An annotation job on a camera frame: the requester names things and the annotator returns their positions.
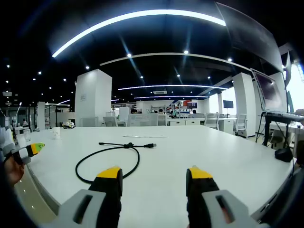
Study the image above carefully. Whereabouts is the black monitor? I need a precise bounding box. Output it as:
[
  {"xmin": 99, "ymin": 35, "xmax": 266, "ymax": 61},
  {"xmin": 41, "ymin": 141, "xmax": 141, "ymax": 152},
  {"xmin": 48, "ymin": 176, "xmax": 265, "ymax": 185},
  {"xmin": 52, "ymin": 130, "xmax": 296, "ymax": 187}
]
[{"xmin": 250, "ymin": 67, "xmax": 285, "ymax": 111}]

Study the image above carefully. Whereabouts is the black keyboard stand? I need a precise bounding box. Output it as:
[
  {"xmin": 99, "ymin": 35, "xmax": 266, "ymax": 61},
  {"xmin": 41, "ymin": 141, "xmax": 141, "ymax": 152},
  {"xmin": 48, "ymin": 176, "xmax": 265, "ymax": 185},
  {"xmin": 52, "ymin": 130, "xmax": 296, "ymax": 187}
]
[{"xmin": 255, "ymin": 114, "xmax": 300, "ymax": 149}]

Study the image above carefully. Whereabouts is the row of white office chairs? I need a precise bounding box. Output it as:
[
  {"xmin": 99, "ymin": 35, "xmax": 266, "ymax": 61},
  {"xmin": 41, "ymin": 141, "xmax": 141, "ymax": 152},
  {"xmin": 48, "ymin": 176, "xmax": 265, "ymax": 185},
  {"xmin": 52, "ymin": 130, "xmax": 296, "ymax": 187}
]
[{"xmin": 79, "ymin": 113, "xmax": 249, "ymax": 138}]

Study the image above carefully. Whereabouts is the black round object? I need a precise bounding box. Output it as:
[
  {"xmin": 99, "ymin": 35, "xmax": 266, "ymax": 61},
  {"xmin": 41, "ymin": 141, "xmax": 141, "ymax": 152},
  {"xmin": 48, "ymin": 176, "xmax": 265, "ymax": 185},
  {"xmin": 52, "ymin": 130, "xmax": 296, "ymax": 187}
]
[{"xmin": 275, "ymin": 147, "xmax": 294, "ymax": 163}]

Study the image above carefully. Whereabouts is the grey keyboard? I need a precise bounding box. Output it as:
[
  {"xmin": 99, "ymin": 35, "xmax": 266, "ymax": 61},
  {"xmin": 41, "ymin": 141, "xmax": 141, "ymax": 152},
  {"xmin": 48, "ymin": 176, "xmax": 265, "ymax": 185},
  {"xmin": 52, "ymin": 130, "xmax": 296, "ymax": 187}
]
[{"xmin": 261, "ymin": 110, "xmax": 304, "ymax": 123}]

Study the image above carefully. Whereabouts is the white square pillar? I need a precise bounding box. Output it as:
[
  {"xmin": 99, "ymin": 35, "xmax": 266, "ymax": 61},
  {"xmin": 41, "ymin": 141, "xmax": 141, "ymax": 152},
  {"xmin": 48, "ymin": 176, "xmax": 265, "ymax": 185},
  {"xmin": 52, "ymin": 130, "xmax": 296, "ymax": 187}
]
[{"xmin": 75, "ymin": 68, "xmax": 113, "ymax": 126}]

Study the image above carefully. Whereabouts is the long curved ceiling light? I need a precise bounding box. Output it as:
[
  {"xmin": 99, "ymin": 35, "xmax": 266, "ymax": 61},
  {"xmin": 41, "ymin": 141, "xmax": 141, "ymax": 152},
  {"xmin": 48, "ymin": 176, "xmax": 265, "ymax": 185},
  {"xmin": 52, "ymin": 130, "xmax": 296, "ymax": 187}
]
[{"xmin": 51, "ymin": 9, "xmax": 226, "ymax": 58}]

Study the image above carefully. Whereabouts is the black charging cable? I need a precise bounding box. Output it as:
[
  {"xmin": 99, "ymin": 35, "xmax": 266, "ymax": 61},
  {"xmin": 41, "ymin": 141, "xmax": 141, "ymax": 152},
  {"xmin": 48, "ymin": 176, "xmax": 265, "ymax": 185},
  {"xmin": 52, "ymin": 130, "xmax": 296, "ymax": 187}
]
[{"xmin": 75, "ymin": 142, "xmax": 157, "ymax": 185}]

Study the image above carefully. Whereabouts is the white desk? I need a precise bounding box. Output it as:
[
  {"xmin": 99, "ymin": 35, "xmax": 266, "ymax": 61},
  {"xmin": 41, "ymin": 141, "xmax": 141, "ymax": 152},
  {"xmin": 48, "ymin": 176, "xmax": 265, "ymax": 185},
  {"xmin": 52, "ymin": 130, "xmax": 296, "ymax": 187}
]
[{"xmin": 14, "ymin": 125, "xmax": 295, "ymax": 228}]

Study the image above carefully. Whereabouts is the person's left hand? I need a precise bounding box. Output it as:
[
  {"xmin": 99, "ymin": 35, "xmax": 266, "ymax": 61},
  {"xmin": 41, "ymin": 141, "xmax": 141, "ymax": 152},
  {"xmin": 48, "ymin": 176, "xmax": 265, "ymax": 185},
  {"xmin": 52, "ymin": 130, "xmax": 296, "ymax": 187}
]
[{"xmin": 3, "ymin": 156, "xmax": 26, "ymax": 186}]

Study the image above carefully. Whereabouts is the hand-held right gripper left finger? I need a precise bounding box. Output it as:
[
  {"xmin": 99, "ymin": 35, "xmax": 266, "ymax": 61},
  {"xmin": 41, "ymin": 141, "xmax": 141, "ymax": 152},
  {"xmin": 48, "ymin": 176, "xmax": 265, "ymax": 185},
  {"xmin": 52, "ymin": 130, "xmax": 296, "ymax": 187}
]
[{"xmin": 48, "ymin": 166, "xmax": 124, "ymax": 228}]

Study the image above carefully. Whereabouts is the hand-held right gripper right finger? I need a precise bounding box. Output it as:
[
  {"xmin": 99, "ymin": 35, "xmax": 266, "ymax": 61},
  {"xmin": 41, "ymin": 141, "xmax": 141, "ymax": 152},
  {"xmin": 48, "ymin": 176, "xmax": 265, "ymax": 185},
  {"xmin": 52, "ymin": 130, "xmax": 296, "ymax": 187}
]
[{"xmin": 186, "ymin": 166, "xmax": 269, "ymax": 228}]

